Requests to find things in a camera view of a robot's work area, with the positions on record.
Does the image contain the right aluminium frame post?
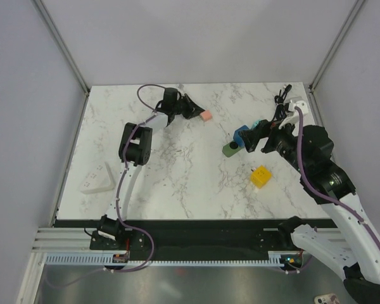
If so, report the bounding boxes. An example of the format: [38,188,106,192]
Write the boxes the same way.
[308,0,367,94]

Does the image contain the yellow plug cube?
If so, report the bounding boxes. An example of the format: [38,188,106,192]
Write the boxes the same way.
[250,165,272,189]

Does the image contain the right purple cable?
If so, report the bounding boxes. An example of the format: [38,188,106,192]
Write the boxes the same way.
[294,106,380,270]

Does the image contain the pink plug cube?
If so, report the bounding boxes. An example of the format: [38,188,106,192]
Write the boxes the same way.
[199,110,212,122]

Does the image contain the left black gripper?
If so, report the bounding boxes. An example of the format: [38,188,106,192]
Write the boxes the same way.
[173,95,206,120]

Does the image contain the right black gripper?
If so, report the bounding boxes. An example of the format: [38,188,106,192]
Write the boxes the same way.
[237,114,309,174]

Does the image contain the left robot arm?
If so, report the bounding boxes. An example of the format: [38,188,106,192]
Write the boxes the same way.
[90,85,205,251]

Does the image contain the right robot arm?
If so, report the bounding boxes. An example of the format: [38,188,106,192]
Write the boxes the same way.
[239,120,380,303]

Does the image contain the black power strip cable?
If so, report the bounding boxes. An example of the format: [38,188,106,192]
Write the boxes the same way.
[270,83,293,122]

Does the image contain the aluminium frame post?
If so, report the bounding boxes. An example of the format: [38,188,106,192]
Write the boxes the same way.
[308,0,367,94]
[30,0,91,97]

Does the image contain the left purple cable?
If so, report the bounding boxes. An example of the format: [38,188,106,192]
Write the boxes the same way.
[101,84,168,273]

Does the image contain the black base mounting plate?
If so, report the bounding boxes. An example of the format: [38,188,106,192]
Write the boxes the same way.
[54,219,297,260]

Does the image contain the white slotted cable duct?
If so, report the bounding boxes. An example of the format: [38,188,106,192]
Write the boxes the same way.
[44,251,303,267]

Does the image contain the white angled socket block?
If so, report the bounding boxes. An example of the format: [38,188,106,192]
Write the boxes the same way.
[79,161,115,194]

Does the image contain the green power strip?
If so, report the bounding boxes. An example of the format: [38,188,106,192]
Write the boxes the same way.
[222,141,242,158]

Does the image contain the purple cable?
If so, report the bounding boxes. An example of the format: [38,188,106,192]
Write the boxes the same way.
[294,106,380,270]
[101,84,168,273]

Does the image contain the left aluminium frame post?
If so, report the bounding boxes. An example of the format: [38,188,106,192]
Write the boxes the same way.
[30,0,91,97]

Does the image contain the blue plug cube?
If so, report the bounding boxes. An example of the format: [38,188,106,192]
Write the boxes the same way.
[232,125,250,148]

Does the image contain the smartphone with camera lenses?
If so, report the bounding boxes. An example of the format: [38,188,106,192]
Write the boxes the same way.
[313,293,340,304]

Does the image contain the teal plug cube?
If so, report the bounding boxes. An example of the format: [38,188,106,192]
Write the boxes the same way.
[251,120,261,129]

